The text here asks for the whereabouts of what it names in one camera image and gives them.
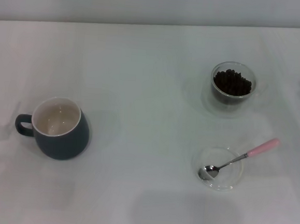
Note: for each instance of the clear glass saucer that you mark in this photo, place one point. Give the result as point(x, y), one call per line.
point(228, 177)

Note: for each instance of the clear glass cup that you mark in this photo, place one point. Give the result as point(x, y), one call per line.
point(253, 82)

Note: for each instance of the coffee beans heap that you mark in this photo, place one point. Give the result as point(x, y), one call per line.
point(232, 83)

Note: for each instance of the dark teal ceramic mug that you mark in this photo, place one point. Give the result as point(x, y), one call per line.
point(64, 141)

